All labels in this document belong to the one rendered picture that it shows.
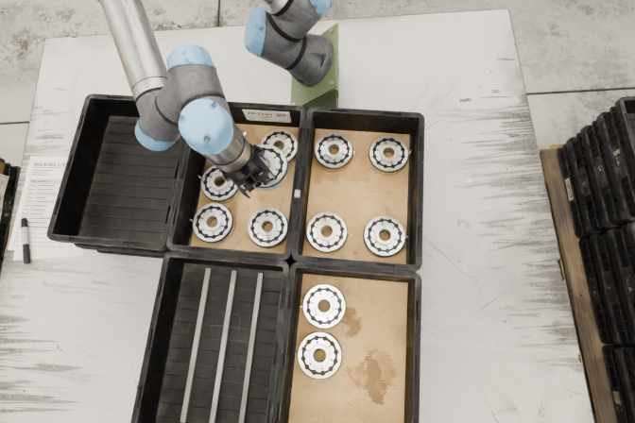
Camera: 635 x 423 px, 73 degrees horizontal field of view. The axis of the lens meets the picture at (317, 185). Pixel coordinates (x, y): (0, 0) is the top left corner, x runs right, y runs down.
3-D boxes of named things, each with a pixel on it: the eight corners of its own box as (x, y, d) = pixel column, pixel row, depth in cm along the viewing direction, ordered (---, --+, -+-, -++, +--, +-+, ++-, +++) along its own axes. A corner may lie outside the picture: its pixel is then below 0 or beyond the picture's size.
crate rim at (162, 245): (91, 97, 117) (86, 93, 115) (197, 103, 115) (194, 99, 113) (50, 241, 105) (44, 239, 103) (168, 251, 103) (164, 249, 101)
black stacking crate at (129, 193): (110, 113, 126) (88, 94, 115) (207, 120, 124) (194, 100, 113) (75, 246, 114) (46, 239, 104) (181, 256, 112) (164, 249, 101)
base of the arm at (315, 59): (297, 59, 135) (271, 46, 128) (329, 27, 125) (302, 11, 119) (303, 96, 127) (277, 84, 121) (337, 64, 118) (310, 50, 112)
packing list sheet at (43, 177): (25, 157, 136) (24, 156, 135) (96, 153, 135) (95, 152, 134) (6, 261, 126) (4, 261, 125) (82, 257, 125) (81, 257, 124)
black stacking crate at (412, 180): (412, 276, 108) (420, 271, 97) (296, 266, 110) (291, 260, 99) (416, 132, 119) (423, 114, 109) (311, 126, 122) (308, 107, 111)
